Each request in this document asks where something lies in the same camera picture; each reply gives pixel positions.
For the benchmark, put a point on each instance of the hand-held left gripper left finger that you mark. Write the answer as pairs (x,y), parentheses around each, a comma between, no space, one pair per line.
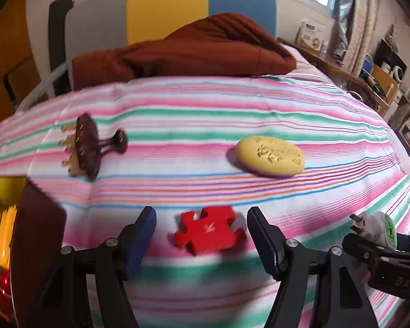
(141,242)

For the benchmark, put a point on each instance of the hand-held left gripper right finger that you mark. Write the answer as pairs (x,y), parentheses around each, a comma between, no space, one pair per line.
(264,242)

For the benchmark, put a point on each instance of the white plug adapter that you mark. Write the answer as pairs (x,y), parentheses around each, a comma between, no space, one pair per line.
(379,229)

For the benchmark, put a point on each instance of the red puzzle piece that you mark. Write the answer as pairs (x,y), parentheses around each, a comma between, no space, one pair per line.
(208,232)

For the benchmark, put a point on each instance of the gold metal tin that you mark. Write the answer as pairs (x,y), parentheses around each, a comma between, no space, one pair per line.
(37,239)

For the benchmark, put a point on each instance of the small red toy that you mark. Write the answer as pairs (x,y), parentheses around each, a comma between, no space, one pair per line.
(4,283)

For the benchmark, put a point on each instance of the yellow oval soap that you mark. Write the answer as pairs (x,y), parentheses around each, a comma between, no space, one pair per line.
(270,157)

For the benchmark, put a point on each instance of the brown hair comb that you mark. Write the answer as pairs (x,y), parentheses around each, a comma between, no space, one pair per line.
(88,147)

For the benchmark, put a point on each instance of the striped blanket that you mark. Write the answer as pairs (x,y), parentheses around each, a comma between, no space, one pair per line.
(191,119)

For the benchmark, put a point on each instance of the wooden desk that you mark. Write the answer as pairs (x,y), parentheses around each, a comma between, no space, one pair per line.
(341,70)

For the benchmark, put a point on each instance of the brown quilt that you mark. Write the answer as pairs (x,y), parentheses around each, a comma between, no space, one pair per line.
(208,51)

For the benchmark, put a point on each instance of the white cardboard box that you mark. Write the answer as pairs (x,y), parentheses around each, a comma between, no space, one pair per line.
(311,36)

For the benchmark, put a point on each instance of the black rolled mat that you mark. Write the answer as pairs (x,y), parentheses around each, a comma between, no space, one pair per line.
(56,41)

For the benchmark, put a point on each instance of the sheer grey curtain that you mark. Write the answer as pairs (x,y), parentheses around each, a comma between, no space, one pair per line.
(358,24)

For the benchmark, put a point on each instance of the orange wooden wardrobe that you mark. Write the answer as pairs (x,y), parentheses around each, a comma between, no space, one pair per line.
(6,58)

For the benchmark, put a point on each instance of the grey yellow blue headboard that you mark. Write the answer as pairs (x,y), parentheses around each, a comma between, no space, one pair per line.
(164,6)

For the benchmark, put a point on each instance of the white bed rail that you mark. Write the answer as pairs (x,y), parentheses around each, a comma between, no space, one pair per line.
(44,85)

